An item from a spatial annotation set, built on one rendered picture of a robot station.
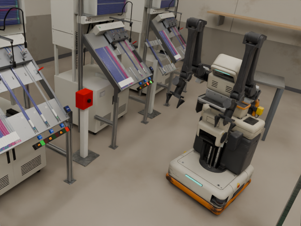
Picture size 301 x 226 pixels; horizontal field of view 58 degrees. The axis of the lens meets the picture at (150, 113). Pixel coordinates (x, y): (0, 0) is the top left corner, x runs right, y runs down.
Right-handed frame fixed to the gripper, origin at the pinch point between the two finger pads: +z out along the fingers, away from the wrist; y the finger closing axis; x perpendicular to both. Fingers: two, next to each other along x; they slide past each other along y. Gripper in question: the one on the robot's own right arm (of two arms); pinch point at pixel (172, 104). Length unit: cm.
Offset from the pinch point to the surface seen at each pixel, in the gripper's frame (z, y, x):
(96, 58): -4, -114, 26
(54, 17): -24, -174, 6
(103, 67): 2, -104, 31
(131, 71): -5, -98, 69
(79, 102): 39, -89, 1
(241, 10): -201, -124, 369
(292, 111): -51, 53, 341
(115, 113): 41, -80, 49
